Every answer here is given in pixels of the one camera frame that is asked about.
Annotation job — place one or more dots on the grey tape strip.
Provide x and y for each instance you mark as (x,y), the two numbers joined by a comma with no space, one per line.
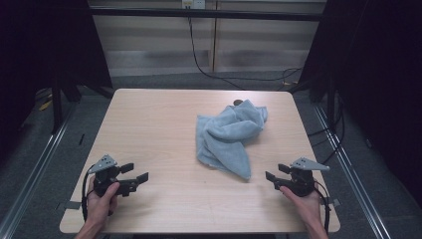
(334,202)
(73,205)

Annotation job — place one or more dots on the small brown round object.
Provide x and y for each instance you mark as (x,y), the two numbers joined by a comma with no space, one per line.
(237,102)

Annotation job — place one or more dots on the light blue towel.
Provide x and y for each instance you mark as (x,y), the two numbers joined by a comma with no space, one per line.
(225,139)

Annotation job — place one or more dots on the black curtain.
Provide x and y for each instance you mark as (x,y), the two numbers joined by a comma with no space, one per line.
(43,49)
(378,83)

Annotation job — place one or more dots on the yellow object on floor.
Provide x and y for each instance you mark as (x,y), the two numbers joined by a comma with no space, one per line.
(45,105)

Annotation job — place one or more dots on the person's right hand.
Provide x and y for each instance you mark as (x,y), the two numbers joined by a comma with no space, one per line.
(308,209)

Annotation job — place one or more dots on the black horizontal bar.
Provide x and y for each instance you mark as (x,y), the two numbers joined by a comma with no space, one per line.
(205,14)

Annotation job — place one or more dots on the person's left hand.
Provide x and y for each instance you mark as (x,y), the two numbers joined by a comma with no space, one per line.
(99,209)

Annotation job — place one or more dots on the metal floor rail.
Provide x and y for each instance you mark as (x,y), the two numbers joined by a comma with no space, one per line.
(36,166)
(355,172)

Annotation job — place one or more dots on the black stand leg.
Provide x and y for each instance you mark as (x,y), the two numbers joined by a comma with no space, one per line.
(57,109)

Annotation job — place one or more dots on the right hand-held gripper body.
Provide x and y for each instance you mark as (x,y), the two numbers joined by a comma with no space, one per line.
(301,181)

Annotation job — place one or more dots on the small black floor piece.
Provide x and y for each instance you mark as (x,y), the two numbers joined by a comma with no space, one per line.
(81,139)

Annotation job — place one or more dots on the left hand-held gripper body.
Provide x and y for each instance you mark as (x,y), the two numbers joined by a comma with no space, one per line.
(103,174)

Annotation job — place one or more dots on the white wall outlet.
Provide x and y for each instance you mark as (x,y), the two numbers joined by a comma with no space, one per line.
(193,4)

